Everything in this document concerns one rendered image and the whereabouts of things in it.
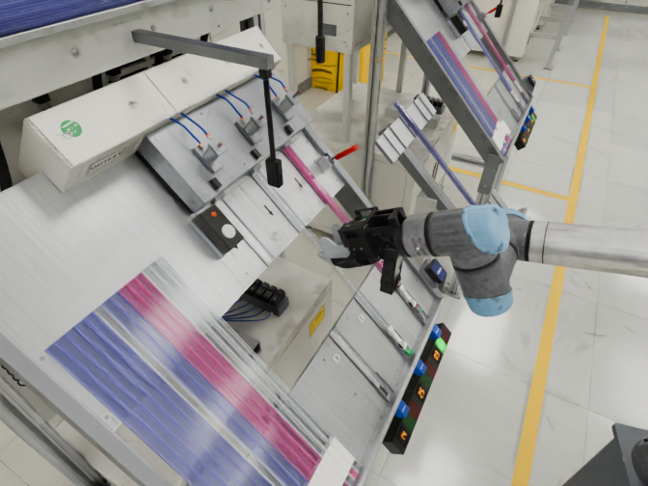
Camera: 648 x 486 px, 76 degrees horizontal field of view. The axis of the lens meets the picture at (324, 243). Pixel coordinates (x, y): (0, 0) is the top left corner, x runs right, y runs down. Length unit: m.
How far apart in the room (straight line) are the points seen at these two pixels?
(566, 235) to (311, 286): 0.70
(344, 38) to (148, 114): 1.15
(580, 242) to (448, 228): 0.23
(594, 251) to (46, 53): 0.82
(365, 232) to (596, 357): 1.56
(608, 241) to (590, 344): 1.41
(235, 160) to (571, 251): 0.58
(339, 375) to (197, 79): 0.59
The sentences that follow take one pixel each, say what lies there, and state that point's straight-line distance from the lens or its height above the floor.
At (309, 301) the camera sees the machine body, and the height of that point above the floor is 0.62.
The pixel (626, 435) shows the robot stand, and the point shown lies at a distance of 1.26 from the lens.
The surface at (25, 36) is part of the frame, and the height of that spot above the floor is 1.39.
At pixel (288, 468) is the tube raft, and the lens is 0.75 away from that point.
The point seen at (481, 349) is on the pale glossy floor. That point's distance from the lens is 1.94.
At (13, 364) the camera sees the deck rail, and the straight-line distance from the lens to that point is 0.63.
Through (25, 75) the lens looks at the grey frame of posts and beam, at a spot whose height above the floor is 1.34.
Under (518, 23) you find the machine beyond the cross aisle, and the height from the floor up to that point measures 0.38.
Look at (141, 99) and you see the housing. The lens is 0.71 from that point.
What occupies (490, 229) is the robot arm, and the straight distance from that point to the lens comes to 0.63.
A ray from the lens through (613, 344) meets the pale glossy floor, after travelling 2.23.
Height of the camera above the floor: 1.52
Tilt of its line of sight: 42 degrees down
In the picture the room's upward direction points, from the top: straight up
